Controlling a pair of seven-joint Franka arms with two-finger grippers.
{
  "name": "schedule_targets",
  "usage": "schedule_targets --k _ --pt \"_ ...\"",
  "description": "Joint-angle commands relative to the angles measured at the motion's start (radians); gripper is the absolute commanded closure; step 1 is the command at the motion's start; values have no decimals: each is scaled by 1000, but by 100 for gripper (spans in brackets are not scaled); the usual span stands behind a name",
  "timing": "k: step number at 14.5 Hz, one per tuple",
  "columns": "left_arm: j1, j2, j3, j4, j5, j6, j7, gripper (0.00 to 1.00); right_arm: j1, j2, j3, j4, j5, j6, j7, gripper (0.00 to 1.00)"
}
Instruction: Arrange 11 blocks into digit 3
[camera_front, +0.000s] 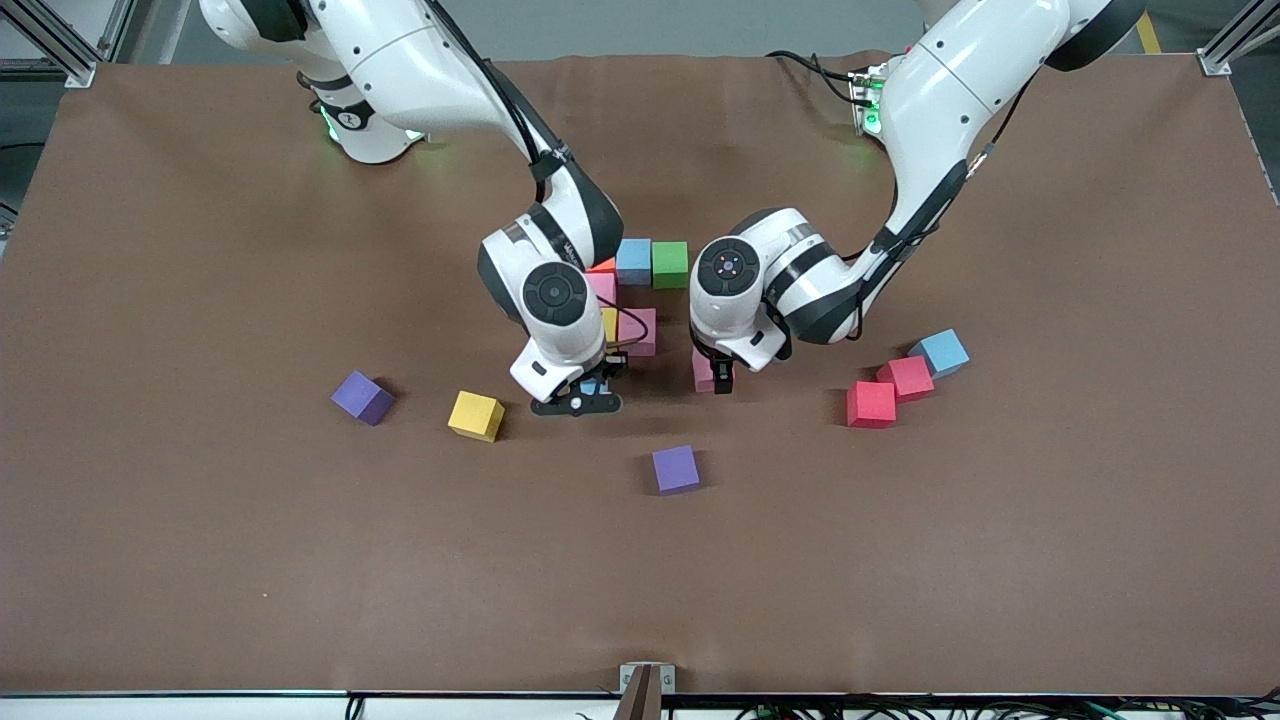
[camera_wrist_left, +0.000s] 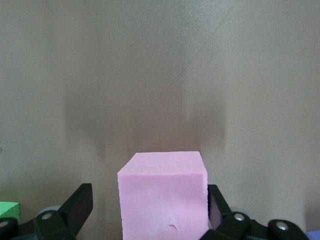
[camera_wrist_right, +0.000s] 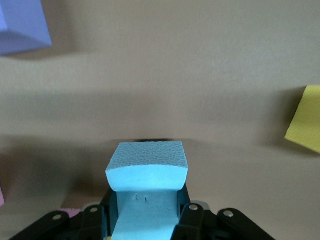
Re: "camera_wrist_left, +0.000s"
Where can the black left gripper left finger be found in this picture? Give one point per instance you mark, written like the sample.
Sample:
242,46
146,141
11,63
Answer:
70,215

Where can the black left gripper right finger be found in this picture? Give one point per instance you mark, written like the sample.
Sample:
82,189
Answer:
232,225

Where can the green foam cube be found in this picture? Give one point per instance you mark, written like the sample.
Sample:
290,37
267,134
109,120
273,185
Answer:
8,210

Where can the pink foam cube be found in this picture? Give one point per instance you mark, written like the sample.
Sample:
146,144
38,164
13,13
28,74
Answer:
162,195

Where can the purple foam cube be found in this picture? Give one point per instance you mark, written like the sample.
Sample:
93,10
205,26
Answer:
314,236

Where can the brown table mat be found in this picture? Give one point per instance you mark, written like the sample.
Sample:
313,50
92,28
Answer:
160,75

